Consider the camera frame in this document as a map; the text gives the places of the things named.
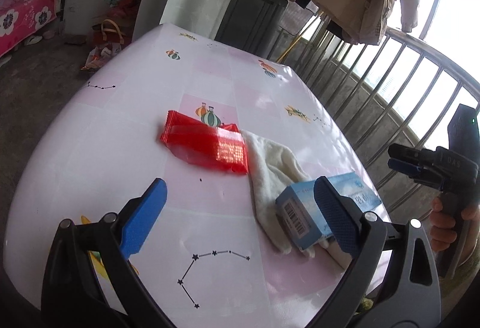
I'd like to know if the red yellow bag on floor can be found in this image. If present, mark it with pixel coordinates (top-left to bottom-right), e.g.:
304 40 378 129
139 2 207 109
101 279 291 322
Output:
80 18 132 71

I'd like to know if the person's right hand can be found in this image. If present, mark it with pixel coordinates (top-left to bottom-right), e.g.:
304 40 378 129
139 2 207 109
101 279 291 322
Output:
430 197 479 259

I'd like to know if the pink patterned tablecloth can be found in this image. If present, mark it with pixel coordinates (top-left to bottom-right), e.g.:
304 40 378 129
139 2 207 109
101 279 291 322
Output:
3 24 368 327

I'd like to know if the dark green cabinet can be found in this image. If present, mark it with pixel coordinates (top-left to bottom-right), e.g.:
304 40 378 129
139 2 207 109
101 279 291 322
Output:
215 0 288 58

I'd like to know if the steel balcony railing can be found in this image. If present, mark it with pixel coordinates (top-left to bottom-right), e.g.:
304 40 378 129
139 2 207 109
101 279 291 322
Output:
268 0 479 220

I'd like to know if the pink floral box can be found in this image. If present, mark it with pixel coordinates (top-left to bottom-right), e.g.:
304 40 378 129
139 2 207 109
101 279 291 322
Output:
1 0 59 56

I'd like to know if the yellow broom handle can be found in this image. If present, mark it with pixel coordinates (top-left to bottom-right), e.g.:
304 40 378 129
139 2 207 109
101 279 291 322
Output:
276 10 323 63

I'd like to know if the red foil wrapper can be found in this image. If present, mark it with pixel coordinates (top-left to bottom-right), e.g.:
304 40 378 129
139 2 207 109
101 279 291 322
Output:
159 110 249 174

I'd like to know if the white cloth rag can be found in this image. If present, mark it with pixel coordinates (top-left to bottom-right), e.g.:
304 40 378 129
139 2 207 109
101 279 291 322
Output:
241 130 311 255

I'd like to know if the blue white cardboard box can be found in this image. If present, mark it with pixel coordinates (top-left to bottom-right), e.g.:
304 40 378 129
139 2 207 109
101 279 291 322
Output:
276 172 382 251

